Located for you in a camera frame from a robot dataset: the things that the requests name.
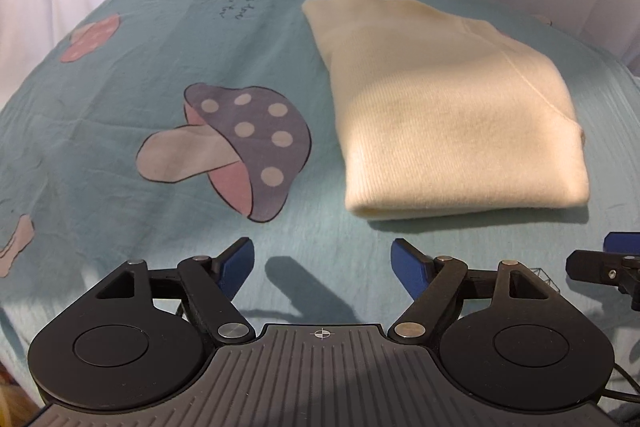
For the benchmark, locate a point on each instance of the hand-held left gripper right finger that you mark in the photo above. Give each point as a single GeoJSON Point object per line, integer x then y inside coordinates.
{"type": "Point", "coordinates": [407, 264]}

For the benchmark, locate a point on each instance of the teal mushroom print bedsheet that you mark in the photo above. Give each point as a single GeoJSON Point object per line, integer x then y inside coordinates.
{"type": "Point", "coordinates": [125, 82]}

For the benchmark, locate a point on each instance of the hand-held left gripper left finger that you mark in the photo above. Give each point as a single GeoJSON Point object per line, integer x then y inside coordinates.
{"type": "Point", "coordinates": [237, 263]}

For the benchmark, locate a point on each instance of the cream knit sweater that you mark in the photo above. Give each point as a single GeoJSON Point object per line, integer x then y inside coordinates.
{"type": "Point", "coordinates": [440, 107]}

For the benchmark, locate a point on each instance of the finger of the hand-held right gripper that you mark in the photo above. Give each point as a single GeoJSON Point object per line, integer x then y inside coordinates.
{"type": "Point", "coordinates": [595, 266]}
{"type": "Point", "coordinates": [622, 241]}

